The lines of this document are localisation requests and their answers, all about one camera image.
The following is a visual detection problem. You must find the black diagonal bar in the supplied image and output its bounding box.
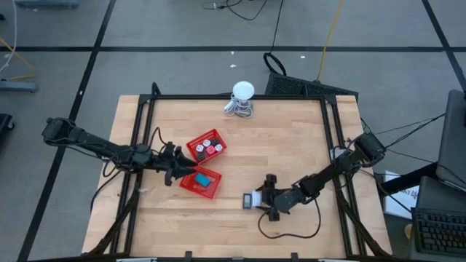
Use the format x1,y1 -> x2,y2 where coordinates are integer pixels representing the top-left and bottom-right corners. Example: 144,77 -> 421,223
374,162 -> 438,197

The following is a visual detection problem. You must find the teal rectangular box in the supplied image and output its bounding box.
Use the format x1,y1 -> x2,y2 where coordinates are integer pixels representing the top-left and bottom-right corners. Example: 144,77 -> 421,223
194,172 -> 212,188

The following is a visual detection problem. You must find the red plastic mesh basket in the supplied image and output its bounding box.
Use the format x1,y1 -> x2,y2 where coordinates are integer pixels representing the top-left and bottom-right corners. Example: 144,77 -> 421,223
178,165 -> 223,200
186,128 -> 228,165

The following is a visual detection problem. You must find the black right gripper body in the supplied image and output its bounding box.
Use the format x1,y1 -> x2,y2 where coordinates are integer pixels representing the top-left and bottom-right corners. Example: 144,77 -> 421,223
262,188 -> 304,215

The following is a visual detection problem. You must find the black computer keyboard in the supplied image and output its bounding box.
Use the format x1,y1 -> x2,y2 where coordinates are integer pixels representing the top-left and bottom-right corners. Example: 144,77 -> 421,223
411,207 -> 466,258

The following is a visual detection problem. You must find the black aluminium table frame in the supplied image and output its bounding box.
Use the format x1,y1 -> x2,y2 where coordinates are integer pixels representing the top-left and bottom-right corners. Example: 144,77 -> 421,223
86,82 -> 384,262

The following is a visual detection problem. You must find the white floor cable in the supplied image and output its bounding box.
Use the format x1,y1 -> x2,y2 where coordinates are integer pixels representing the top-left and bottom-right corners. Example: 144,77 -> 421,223
0,0 -> 19,74

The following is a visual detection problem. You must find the black floor cable with loop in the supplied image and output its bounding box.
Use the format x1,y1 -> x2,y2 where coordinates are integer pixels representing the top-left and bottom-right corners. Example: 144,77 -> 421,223
262,0 -> 288,76

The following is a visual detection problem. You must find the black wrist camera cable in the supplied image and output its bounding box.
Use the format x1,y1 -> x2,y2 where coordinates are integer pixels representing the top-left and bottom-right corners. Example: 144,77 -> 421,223
257,198 -> 322,240
148,126 -> 169,156

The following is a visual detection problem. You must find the black perforated panel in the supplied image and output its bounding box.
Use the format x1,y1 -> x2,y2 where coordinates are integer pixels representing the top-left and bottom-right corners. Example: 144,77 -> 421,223
264,71 -> 360,98

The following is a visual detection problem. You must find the grey floor foot bar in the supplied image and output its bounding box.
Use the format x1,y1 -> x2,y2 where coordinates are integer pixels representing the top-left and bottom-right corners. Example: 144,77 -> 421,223
14,0 -> 80,9
0,79 -> 39,94

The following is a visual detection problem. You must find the dark grey desk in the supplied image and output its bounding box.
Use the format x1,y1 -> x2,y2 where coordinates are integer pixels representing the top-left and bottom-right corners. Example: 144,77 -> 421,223
409,176 -> 466,262

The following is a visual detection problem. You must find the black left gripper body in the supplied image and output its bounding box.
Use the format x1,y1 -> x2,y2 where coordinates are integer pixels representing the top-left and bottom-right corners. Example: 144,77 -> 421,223
150,151 -> 182,175

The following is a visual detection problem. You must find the yellow floor cable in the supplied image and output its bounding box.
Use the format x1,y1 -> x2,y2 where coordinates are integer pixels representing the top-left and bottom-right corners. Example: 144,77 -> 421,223
0,36 -> 37,82
315,0 -> 345,82

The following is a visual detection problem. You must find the white bulb lamp brass base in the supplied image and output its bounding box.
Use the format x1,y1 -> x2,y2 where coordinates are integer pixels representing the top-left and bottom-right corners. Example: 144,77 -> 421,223
231,80 -> 256,118

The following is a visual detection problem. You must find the white paper sheet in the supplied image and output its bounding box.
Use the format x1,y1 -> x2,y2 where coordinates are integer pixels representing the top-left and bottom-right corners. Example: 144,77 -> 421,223
382,170 -> 420,221

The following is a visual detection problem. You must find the black caster base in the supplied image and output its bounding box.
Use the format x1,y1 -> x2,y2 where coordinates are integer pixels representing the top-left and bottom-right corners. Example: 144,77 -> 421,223
0,113 -> 15,146

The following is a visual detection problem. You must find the large dark grey panel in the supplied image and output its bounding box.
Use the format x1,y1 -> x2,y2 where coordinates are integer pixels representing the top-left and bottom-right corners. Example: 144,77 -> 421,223
435,89 -> 466,190

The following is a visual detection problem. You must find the white lamp cord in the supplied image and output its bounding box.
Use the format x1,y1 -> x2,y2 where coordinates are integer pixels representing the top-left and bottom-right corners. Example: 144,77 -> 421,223
222,95 -> 254,119

